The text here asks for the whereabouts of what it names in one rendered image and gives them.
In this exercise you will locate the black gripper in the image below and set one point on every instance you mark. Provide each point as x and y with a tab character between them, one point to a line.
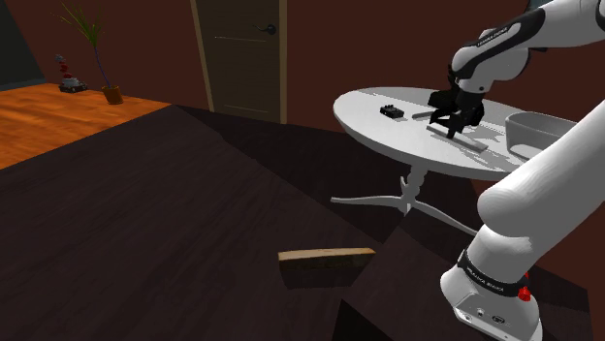
465	101

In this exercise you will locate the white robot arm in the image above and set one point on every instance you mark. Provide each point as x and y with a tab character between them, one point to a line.
543	189

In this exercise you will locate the short grey stick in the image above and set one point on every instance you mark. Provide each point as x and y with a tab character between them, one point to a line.
421	114

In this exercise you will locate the long grey flat bar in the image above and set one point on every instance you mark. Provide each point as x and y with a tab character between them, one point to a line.
472	142

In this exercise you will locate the small black box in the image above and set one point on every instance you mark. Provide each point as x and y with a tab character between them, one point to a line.
391	111

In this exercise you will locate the white tub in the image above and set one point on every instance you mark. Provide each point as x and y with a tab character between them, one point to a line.
534	130

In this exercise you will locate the dark robot stand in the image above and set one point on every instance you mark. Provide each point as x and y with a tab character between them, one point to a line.
406	283

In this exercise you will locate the brown wooden block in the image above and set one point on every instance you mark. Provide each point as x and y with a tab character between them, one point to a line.
326	264

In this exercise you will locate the dark wooden door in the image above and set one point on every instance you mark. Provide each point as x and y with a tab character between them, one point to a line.
241	56

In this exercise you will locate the potted green plant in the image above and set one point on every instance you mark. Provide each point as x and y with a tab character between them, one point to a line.
112	93

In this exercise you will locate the round white pedestal table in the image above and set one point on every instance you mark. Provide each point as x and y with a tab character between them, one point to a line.
373	127

